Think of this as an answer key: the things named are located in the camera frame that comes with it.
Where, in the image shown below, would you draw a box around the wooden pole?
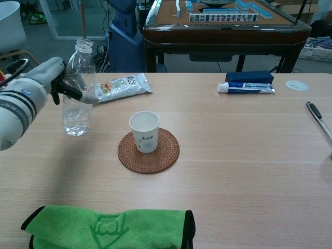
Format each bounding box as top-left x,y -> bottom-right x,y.
81,0 -> 87,40

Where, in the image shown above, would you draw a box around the round brown woven coaster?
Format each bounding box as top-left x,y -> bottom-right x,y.
117,127 -> 180,174

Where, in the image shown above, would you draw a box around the blue white toothpaste tube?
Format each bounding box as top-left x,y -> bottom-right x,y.
217,81 -> 276,94

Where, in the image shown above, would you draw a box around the dark wooden mahjong table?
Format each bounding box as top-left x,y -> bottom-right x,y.
142,0 -> 312,73

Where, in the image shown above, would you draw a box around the dark blue rectangular box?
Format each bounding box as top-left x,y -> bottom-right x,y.
225,70 -> 275,85

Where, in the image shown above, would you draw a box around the face-up mahjong tile row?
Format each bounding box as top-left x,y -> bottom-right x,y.
189,13 -> 259,23

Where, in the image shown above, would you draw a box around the long blue mahjong tile row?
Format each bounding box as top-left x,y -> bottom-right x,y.
234,0 -> 274,20

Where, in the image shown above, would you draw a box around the black bag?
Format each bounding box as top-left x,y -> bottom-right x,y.
310,20 -> 332,39

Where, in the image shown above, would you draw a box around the white chair wooden legs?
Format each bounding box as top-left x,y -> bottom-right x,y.
0,1 -> 46,73

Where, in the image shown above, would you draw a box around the green folded microfiber cloth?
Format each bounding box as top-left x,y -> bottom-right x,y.
20,205 -> 196,249

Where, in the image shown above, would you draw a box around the white plastic basket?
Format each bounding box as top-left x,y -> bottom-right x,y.
298,44 -> 332,62

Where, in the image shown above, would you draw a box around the cardboard box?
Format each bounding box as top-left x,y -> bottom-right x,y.
274,0 -> 320,15

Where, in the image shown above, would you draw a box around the silver nut snack bag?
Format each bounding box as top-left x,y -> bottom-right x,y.
92,73 -> 154,104

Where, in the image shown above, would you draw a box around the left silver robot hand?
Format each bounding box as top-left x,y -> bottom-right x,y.
23,57 -> 100,106

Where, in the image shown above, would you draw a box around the short blue mahjong tile row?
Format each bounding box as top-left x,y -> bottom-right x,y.
202,7 -> 241,14

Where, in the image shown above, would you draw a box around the white round table cap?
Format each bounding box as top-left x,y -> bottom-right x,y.
285,79 -> 310,92

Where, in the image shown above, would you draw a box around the transparent plastic bottle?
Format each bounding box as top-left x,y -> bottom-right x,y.
62,38 -> 97,137

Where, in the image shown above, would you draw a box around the white paper cup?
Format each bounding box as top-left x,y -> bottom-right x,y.
129,110 -> 160,154

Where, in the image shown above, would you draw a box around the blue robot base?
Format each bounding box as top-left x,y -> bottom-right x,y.
107,0 -> 146,73

